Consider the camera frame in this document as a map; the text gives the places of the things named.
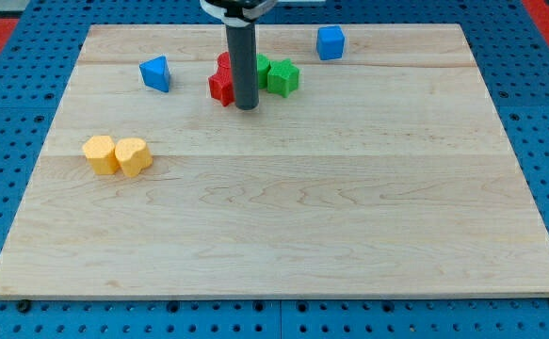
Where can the yellow heart block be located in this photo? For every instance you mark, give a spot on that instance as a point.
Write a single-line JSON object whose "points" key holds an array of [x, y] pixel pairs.
{"points": [[133, 155]]}

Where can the red cylinder block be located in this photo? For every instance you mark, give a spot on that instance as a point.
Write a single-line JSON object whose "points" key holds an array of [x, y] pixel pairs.
{"points": [[224, 62]]}

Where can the green star block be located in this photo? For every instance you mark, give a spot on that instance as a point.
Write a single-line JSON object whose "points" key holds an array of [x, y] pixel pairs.
{"points": [[283, 77]]}

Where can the red star block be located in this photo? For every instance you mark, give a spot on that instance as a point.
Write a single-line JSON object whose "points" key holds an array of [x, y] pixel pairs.
{"points": [[221, 86]]}

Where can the green cylinder block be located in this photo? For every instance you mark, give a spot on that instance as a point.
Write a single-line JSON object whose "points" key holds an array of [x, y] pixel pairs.
{"points": [[263, 68]]}

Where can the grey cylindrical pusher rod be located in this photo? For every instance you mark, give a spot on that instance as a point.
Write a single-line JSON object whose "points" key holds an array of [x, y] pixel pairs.
{"points": [[242, 52]]}

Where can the yellow hexagon block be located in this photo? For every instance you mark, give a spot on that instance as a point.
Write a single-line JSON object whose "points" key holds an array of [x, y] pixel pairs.
{"points": [[100, 153]]}

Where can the blue cube block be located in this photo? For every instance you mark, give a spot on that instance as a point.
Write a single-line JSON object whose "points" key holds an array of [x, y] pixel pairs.
{"points": [[330, 42]]}

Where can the wooden board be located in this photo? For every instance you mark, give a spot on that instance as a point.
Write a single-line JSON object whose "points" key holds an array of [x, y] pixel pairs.
{"points": [[386, 175]]}

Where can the blue triangle block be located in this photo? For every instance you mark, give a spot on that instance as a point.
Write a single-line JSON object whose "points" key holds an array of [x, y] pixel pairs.
{"points": [[156, 74]]}

